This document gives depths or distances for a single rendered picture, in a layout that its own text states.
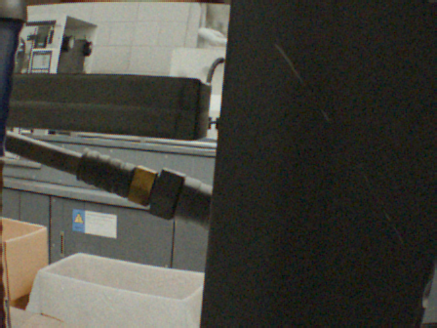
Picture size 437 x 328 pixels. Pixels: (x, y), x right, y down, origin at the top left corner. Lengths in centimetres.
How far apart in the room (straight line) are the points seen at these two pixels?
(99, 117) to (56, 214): 471
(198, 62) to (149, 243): 113
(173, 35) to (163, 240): 229
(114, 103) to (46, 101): 4
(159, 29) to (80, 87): 653
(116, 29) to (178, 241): 251
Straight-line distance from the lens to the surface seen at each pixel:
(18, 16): 21
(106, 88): 42
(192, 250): 498
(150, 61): 694
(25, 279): 298
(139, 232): 502
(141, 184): 54
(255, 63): 39
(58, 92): 43
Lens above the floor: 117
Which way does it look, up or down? 3 degrees down
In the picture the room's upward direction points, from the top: 5 degrees clockwise
